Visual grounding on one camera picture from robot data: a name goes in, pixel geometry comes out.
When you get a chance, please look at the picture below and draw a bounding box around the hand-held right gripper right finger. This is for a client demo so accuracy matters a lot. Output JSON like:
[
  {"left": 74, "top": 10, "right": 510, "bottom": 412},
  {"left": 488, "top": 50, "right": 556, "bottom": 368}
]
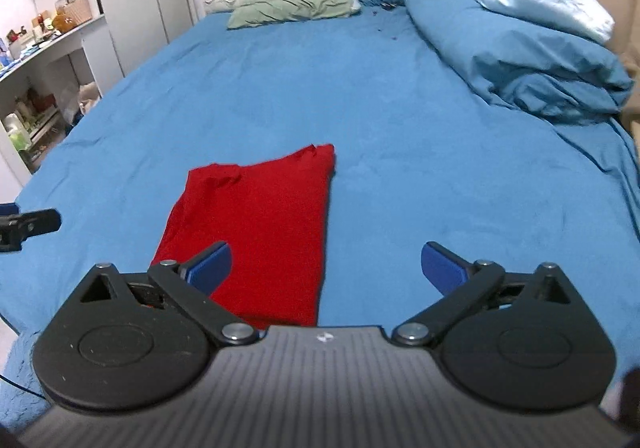
[{"left": 391, "top": 241, "right": 575, "bottom": 348}]

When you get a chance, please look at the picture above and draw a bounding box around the orange-brown plush toy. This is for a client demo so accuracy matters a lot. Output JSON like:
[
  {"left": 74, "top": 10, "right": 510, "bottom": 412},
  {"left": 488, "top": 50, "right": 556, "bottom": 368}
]
[{"left": 52, "top": 10, "right": 77, "bottom": 34}]

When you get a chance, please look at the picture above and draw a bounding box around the beige tote bag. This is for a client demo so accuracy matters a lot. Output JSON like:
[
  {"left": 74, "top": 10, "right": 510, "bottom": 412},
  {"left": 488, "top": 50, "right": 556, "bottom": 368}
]
[{"left": 77, "top": 82, "right": 103, "bottom": 115}]

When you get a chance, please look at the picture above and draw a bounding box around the white desk with shelves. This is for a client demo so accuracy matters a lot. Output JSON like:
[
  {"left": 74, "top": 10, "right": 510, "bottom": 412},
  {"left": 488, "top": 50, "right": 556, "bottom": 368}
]
[{"left": 0, "top": 14, "right": 108, "bottom": 189}]

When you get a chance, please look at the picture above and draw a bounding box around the white plastic bag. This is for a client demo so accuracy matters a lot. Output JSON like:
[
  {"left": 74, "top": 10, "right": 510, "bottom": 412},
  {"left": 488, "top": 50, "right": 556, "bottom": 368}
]
[{"left": 57, "top": 78, "right": 83, "bottom": 123}]

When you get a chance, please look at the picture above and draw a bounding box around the green pillow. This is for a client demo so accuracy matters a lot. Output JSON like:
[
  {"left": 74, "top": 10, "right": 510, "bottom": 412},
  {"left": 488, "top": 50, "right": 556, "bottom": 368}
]
[{"left": 227, "top": 0, "right": 359, "bottom": 30}]

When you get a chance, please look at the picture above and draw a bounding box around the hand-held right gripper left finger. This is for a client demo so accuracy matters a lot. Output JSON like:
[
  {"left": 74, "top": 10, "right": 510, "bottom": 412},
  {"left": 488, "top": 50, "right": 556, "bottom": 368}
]
[{"left": 77, "top": 241, "right": 260, "bottom": 346}]

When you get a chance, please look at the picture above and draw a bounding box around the green tissue pack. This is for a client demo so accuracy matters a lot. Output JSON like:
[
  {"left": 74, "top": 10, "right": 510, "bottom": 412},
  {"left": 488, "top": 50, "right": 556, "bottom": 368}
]
[{"left": 6, "top": 125, "right": 32, "bottom": 153}]

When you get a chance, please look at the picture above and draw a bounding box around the blue duvet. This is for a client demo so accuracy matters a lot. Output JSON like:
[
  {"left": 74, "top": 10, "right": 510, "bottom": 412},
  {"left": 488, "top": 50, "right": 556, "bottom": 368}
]
[{"left": 404, "top": 0, "right": 636, "bottom": 125}]

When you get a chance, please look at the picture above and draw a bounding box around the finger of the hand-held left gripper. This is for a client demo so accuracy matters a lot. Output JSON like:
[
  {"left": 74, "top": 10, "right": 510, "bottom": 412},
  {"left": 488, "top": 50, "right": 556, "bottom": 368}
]
[{"left": 0, "top": 209, "right": 62, "bottom": 253}]

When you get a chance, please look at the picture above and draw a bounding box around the black cable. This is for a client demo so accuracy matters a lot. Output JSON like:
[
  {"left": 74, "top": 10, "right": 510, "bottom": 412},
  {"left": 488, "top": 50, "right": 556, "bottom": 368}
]
[{"left": 0, "top": 310, "right": 47, "bottom": 400}]

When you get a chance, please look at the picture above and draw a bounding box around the blue fluffy rug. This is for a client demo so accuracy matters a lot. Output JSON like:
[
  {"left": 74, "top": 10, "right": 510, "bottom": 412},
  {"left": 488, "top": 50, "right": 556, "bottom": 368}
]
[{"left": 0, "top": 325, "right": 53, "bottom": 431}]

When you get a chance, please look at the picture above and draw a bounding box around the wicker basket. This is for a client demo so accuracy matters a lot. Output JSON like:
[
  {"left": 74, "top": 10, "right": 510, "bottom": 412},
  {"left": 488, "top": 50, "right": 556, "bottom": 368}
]
[{"left": 62, "top": 0, "right": 94, "bottom": 26}]

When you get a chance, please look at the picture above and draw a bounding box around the bed with blue sheet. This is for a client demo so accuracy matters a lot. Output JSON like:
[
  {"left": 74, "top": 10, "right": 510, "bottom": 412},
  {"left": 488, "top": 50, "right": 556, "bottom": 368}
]
[{"left": 0, "top": 10, "right": 640, "bottom": 381}]

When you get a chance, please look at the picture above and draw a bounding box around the red knit sweater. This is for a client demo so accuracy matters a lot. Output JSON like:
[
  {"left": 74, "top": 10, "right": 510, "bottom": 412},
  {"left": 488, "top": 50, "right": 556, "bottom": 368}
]
[{"left": 150, "top": 144, "right": 336, "bottom": 331}]

